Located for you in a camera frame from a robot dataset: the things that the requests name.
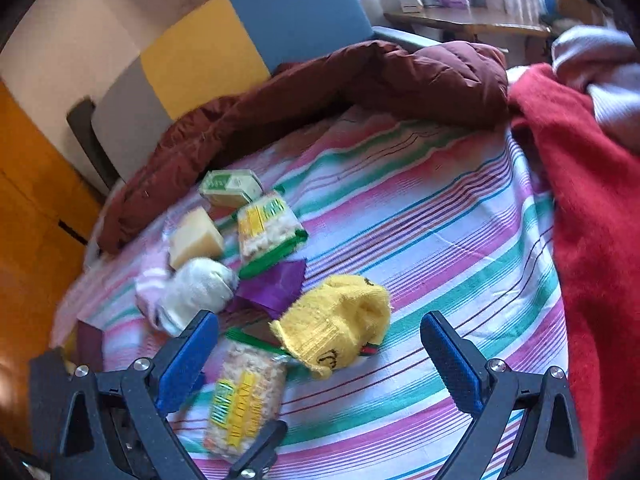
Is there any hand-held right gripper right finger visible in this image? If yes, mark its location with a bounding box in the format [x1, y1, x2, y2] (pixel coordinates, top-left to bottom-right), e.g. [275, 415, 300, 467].
[420, 311, 588, 480]

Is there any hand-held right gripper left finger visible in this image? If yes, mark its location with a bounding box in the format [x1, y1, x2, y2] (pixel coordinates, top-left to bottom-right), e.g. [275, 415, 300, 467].
[52, 310, 221, 480]

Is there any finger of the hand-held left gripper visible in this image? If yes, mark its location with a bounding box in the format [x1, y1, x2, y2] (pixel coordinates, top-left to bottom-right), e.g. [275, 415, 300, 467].
[230, 419, 289, 480]

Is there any green yellow snack packet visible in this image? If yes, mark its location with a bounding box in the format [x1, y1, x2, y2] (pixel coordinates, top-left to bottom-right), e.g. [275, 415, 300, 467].
[202, 327, 291, 463]
[234, 190, 308, 281]

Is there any maroon gift box gold interior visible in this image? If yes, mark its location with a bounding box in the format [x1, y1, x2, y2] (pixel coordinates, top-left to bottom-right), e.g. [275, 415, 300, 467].
[60, 324, 104, 376]

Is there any yellow knit sock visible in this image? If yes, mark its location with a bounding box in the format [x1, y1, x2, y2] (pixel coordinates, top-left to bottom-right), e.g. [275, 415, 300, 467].
[270, 274, 392, 380]

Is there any small green carton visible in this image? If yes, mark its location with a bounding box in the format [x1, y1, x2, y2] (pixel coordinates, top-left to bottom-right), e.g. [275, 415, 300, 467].
[198, 169, 264, 209]

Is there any white sock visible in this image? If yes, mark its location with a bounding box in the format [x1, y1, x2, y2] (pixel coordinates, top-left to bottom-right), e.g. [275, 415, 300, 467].
[157, 257, 240, 331]

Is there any pink striped sock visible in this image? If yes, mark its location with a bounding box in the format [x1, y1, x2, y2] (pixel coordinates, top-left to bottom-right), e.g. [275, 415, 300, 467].
[135, 252, 176, 331]

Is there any striped bed sheet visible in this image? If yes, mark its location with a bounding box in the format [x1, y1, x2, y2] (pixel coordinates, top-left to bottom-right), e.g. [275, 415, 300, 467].
[50, 105, 571, 480]

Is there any purple wrapper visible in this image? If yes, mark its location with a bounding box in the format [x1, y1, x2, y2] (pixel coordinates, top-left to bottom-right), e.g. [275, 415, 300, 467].
[225, 258, 307, 320]

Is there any yellow sponge block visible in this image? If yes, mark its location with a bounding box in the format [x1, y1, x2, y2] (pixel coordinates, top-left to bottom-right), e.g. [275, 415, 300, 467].
[168, 206, 226, 271]

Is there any red blanket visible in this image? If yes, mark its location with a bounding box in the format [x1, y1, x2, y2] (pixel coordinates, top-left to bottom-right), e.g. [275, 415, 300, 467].
[507, 62, 640, 480]

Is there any wooden wardrobe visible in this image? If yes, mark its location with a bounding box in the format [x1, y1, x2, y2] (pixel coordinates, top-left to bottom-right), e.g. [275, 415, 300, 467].
[0, 80, 108, 456]

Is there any maroon puffer jacket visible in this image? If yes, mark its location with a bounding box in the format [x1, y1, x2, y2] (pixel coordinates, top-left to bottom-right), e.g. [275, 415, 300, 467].
[97, 40, 511, 256]

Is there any grey yellow blue armchair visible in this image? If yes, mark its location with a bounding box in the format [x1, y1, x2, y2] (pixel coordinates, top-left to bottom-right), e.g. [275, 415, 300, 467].
[90, 0, 446, 186]

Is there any light pink knit sweater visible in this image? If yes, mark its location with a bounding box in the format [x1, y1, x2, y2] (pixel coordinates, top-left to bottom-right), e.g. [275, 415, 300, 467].
[550, 25, 640, 151]

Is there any wooden side desk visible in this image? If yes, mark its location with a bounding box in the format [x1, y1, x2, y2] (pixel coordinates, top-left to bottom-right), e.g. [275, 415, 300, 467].
[382, 7, 551, 53]

